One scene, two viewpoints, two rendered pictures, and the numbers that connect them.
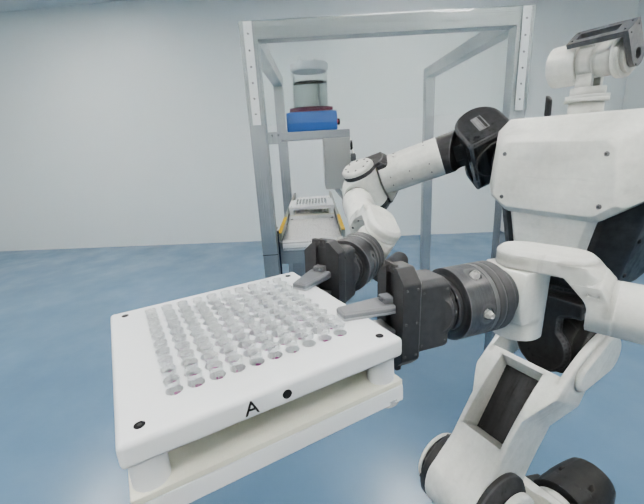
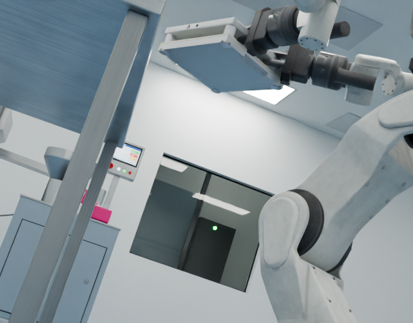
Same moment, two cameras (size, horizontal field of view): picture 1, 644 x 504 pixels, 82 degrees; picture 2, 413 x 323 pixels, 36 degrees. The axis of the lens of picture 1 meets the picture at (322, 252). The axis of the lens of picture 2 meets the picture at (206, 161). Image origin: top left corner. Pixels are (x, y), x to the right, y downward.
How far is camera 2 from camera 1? 171 cm
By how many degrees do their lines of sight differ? 80
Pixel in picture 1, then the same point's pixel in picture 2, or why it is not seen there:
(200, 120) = not seen: outside the picture
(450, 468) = not seen: hidden behind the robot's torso
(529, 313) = (301, 20)
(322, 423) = (200, 39)
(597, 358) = (404, 95)
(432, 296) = (265, 15)
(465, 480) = not seen: hidden behind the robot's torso
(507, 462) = (313, 182)
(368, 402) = (214, 37)
